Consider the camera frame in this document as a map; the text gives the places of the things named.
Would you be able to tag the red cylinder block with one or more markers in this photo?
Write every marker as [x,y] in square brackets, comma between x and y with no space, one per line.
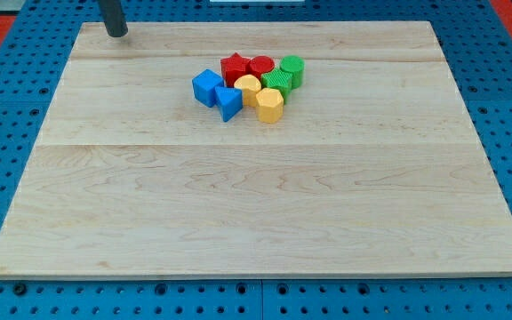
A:
[260,65]

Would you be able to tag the yellow heart block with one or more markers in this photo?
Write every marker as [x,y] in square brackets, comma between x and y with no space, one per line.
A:
[249,85]

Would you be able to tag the black cylindrical robot arm tip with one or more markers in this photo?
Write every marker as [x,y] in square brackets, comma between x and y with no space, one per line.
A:
[113,17]

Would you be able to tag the red star block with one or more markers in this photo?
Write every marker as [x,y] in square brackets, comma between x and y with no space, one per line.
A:
[233,67]

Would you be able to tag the yellow hexagon block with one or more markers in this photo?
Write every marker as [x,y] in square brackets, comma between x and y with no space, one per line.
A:
[270,105]

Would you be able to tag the light wooden board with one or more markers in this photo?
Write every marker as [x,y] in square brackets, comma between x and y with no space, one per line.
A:
[375,169]

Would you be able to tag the blue triangular prism block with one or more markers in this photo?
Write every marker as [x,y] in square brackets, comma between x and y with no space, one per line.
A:
[229,102]

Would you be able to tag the green star block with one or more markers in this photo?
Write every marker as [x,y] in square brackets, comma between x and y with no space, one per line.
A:
[279,80]

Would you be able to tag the blue cube block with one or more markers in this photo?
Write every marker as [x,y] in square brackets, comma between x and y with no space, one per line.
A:
[204,85]

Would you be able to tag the green cylinder block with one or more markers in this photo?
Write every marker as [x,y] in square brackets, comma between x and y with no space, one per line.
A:
[294,65]

